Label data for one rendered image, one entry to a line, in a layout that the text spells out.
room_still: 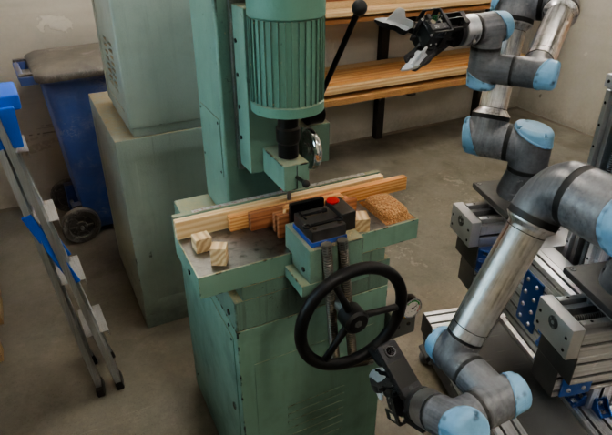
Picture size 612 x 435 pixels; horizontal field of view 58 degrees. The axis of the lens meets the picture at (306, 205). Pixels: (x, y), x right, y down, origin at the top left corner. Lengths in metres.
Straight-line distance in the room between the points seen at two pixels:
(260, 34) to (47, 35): 2.34
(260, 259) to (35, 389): 1.36
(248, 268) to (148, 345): 1.25
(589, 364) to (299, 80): 0.97
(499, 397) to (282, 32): 0.83
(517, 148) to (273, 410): 1.04
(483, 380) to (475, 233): 0.75
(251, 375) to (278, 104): 0.70
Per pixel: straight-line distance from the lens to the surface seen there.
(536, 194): 1.05
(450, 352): 1.15
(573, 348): 1.47
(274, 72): 1.24
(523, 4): 1.82
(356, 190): 1.53
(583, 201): 1.00
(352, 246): 1.27
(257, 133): 1.43
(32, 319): 2.79
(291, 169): 1.35
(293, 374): 1.57
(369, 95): 3.67
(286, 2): 1.20
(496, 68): 1.50
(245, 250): 1.33
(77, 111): 2.96
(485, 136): 1.78
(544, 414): 2.02
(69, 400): 2.36
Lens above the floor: 1.63
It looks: 29 degrees down
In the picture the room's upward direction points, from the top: straight up
